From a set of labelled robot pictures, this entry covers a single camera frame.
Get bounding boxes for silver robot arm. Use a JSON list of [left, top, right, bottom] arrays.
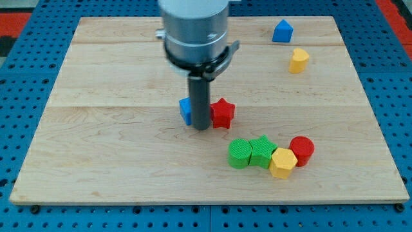
[[156, 0, 240, 81]]

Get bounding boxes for yellow hexagon block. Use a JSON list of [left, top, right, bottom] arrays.
[[268, 148, 297, 179]]

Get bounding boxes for red star block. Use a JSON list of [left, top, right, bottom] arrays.
[[210, 98, 236, 129]]

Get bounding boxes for blue cube block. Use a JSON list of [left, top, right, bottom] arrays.
[[179, 97, 191, 126]]

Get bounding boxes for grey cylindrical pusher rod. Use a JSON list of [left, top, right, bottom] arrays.
[[188, 76, 211, 130]]

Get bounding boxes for green cylinder block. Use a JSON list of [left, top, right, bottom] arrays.
[[227, 139, 252, 169]]

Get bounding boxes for green star block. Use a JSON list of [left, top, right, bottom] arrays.
[[249, 135, 277, 169]]

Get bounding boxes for wooden board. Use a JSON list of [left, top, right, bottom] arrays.
[[10, 16, 409, 206]]

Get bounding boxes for red cylinder block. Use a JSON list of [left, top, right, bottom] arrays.
[[289, 136, 315, 167]]

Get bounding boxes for yellow heart block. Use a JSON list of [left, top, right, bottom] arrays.
[[288, 48, 310, 73]]

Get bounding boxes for blue pentagon block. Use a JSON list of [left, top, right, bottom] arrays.
[[272, 19, 294, 43]]

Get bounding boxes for black clamp ring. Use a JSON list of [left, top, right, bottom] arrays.
[[163, 40, 241, 81]]

